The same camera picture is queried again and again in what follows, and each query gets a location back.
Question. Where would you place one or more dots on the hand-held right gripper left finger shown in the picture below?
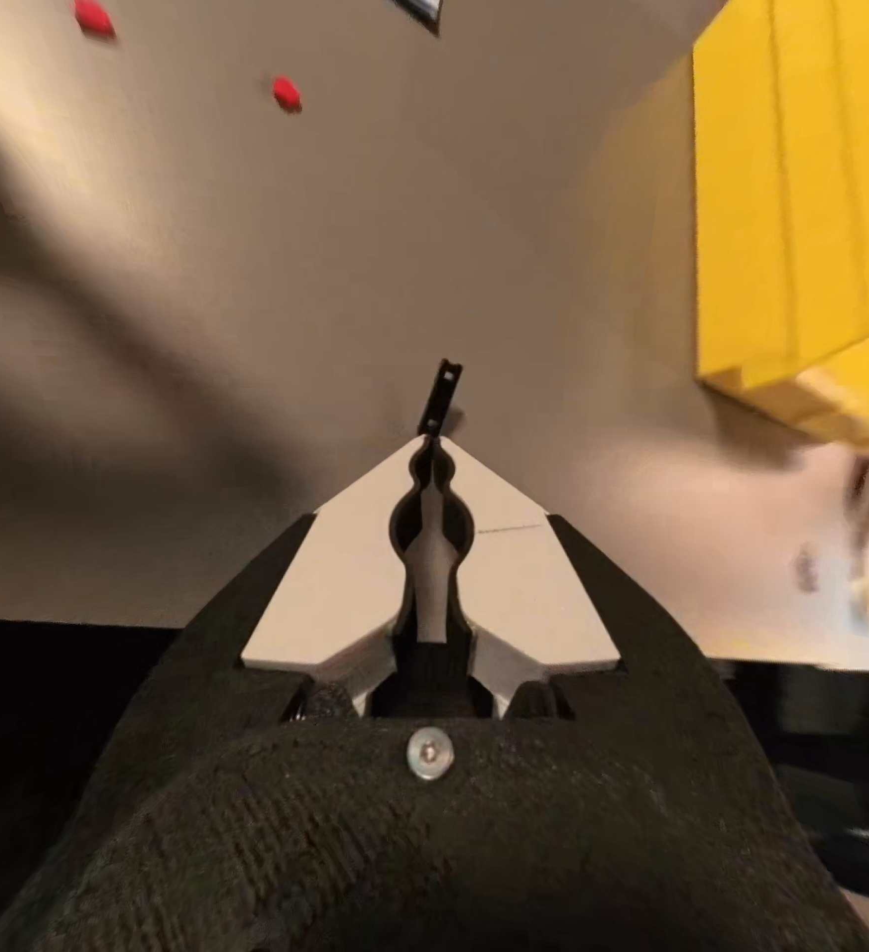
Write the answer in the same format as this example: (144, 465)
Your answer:
(323, 587)

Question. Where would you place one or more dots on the small red lego piece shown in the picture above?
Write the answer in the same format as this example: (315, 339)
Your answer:
(286, 93)
(92, 16)

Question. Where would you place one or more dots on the yellow plastic bin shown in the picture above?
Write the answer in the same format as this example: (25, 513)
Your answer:
(798, 223)

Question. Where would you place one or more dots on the black lego plate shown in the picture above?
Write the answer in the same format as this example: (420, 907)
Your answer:
(442, 398)

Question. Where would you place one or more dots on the open instruction booklet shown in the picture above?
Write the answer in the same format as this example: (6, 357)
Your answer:
(419, 9)

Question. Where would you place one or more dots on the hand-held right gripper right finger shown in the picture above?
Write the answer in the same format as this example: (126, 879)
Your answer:
(538, 587)

